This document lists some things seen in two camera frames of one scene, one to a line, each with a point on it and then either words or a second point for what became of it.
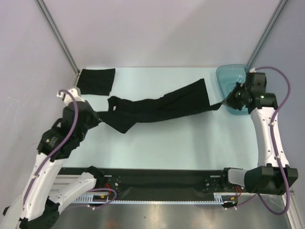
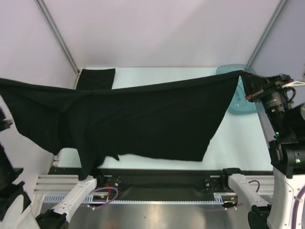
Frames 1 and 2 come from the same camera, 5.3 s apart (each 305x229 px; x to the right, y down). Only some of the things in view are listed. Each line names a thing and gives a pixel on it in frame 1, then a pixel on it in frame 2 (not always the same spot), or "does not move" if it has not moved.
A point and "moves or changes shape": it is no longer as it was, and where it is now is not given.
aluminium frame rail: x=167 y=184 does not move
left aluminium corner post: x=43 y=8 does not move
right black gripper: x=235 y=99 → x=259 y=88
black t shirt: x=125 y=112 moves or changes shape
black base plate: x=130 y=182 does not move
